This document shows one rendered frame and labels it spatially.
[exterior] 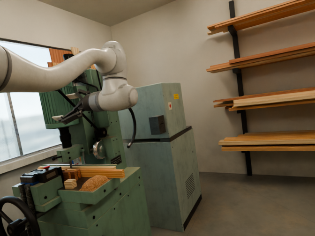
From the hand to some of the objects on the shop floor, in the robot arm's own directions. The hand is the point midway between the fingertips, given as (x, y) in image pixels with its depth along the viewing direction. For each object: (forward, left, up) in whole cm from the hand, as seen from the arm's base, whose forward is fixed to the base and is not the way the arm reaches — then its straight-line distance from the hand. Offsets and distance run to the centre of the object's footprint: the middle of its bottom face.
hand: (62, 107), depth 98 cm
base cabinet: (+21, -3, -131) cm, 133 cm away
